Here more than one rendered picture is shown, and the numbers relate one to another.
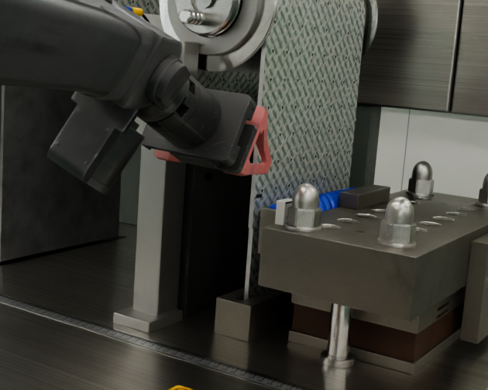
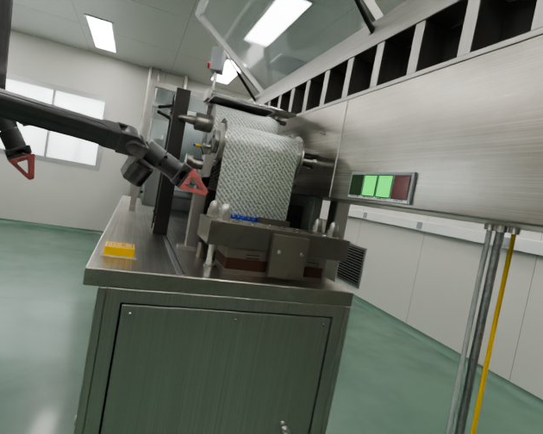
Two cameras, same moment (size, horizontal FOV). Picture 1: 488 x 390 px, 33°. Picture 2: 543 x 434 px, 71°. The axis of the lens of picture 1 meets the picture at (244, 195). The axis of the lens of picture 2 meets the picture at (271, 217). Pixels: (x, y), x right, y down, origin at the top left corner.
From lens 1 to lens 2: 0.84 m
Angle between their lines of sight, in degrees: 38
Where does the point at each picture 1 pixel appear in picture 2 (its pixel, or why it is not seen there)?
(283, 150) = (234, 195)
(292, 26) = (240, 151)
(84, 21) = (78, 120)
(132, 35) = (106, 129)
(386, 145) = (521, 275)
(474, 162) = not seen: outside the picture
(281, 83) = (233, 170)
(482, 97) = (337, 190)
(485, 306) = (274, 262)
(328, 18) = (268, 152)
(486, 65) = (340, 176)
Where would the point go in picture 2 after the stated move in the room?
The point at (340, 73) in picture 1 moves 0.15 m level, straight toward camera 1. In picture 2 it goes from (277, 175) to (241, 165)
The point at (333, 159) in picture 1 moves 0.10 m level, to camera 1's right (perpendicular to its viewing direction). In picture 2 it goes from (271, 207) to (297, 213)
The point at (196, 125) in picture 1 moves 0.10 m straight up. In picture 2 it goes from (167, 170) to (173, 134)
